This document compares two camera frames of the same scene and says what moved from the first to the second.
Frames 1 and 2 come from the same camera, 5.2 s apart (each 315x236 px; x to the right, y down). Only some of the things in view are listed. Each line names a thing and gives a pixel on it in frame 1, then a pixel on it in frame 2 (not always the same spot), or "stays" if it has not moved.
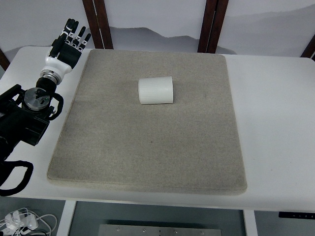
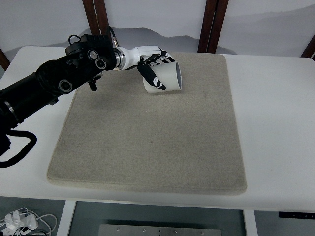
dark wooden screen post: x=97 y=18 stays
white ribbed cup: x=156 y=90 to x=169 y=74
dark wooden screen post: x=4 y=62 stays
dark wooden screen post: x=213 y=17 stays
